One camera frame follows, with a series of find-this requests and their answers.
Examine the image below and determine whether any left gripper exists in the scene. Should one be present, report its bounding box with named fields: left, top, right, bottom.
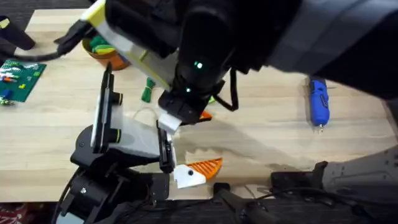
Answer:
left=70, top=105, right=223, bottom=190

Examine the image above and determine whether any blue electric screwdriver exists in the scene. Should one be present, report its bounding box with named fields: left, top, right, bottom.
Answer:
left=307, top=77, right=331, bottom=133

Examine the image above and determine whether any left wrist upright plate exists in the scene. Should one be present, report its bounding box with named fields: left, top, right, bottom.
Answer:
left=90, top=63, right=124, bottom=154

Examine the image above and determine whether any orange tub with toys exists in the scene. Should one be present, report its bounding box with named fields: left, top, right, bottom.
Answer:
left=81, top=34, right=131, bottom=72

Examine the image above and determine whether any green board with toy blocks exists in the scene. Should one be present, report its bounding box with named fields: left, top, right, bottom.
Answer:
left=0, top=58, right=47, bottom=106

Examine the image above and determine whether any black tool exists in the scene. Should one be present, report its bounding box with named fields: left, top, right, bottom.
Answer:
left=0, top=15, right=37, bottom=51

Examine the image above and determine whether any black cable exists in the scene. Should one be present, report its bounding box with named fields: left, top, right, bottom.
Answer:
left=9, top=19, right=96, bottom=62
left=213, top=67, right=240, bottom=112

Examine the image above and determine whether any black rail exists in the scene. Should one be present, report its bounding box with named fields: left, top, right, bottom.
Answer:
left=118, top=198, right=398, bottom=224

